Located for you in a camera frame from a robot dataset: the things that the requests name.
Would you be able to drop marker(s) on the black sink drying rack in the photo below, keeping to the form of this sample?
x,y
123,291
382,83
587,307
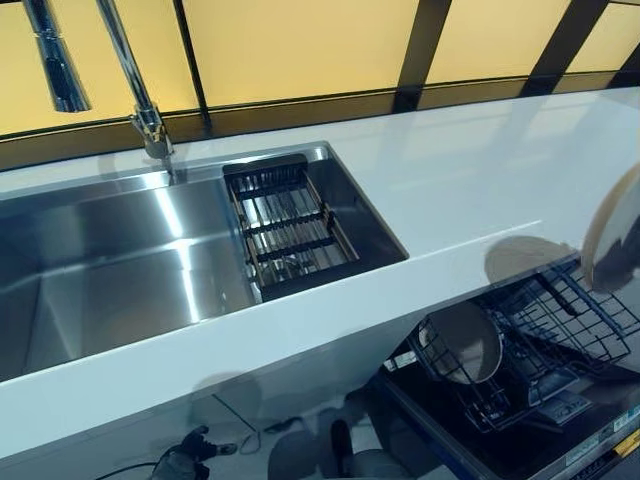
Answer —
x,y
265,167

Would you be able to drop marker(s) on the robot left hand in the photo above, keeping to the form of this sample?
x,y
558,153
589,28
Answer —
x,y
200,447

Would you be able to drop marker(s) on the chrome arched faucet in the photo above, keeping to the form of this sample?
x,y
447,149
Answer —
x,y
145,117

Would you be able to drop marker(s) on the cream round plate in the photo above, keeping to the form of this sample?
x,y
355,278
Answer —
x,y
607,220
460,345

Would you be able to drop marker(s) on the white glossy base cabinet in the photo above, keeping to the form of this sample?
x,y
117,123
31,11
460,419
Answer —
x,y
150,425

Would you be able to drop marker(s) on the stainless steel sink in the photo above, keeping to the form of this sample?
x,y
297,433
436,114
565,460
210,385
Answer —
x,y
125,260

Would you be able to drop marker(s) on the yellow window with dark frame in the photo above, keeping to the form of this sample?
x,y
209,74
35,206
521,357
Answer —
x,y
300,45

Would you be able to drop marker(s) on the robot right foot black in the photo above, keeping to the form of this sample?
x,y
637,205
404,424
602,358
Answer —
x,y
342,445

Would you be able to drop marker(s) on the robot right leg silver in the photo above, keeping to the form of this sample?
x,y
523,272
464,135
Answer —
x,y
372,467

